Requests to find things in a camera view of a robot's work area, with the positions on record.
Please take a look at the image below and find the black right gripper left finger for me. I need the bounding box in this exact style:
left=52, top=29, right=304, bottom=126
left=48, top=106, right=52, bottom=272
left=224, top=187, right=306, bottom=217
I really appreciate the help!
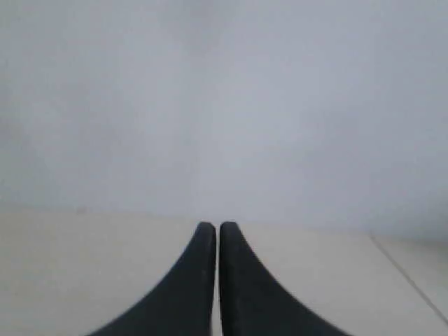
left=93, top=222, right=216, bottom=335

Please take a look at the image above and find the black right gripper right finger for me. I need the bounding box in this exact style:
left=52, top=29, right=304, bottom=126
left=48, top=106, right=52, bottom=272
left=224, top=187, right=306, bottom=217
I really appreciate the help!
left=218, top=222, right=344, bottom=335

